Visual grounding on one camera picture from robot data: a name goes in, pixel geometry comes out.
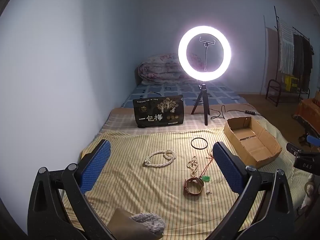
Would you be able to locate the yellow box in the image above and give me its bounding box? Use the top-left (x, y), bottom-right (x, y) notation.
top-left (284, 75), bottom-right (300, 92)

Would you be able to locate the black snack bag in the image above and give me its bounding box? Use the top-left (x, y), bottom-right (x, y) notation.
top-left (132, 95), bottom-right (185, 128)

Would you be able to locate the small pearl strand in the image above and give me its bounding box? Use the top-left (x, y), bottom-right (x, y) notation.
top-left (187, 156), bottom-right (198, 177)

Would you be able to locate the black clothes rack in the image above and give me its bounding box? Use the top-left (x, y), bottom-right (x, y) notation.
top-left (274, 5), bottom-right (315, 100)

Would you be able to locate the black metal rack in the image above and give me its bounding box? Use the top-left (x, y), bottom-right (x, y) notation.
top-left (266, 79), bottom-right (287, 107)

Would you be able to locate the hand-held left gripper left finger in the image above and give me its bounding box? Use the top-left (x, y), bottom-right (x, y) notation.
top-left (27, 139), bottom-right (118, 240)

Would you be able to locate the ring light with phone holder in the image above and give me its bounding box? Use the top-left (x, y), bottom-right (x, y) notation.
top-left (178, 25), bottom-right (234, 82)

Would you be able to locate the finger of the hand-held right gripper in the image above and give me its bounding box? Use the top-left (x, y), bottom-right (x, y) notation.
top-left (299, 134), bottom-right (320, 147)

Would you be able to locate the cardboard box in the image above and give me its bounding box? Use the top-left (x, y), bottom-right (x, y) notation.
top-left (223, 116), bottom-right (283, 169)

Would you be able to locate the blue patterned bed sheet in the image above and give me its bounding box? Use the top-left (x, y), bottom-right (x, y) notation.
top-left (120, 80), bottom-right (248, 109)

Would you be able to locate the jade pendant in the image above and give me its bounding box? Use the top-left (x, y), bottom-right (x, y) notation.
top-left (197, 150), bottom-right (215, 183)

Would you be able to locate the dark hanging garment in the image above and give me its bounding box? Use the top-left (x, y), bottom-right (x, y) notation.
top-left (292, 34), bottom-right (304, 80)
top-left (301, 36), bottom-right (314, 92)

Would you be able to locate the orange box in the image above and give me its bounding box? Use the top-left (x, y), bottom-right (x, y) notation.
top-left (292, 97), bottom-right (320, 128)

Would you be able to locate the folded floral quilt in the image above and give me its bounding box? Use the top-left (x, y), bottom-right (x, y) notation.
top-left (135, 53), bottom-right (200, 85)

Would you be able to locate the striped hanging towel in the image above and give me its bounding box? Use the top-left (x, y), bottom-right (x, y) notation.
top-left (277, 17), bottom-right (295, 75)

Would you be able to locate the grey fuzzy cloth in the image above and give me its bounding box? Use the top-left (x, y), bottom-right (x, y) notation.
top-left (131, 212), bottom-right (166, 237)

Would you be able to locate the long twisted pearl necklace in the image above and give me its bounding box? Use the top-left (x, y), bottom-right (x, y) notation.
top-left (144, 149), bottom-right (177, 168)

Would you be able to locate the yellow striped blanket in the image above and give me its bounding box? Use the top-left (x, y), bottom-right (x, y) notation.
top-left (61, 126), bottom-right (313, 240)

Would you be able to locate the black bangle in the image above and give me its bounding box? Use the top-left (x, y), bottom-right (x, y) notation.
top-left (191, 137), bottom-right (209, 150)

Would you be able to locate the black cable with controller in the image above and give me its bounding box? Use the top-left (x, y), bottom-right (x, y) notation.
top-left (209, 105), bottom-right (258, 120)

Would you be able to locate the brown leather watch strap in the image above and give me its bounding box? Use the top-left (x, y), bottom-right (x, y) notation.
top-left (184, 177), bottom-right (205, 197)

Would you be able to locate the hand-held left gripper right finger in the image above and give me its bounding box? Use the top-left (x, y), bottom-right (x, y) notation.
top-left (205, 141), bottom-right (295, 240)

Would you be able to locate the black tripod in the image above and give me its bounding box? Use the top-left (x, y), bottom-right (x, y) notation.
top-left (191, 81), bottom-right (210, 126)

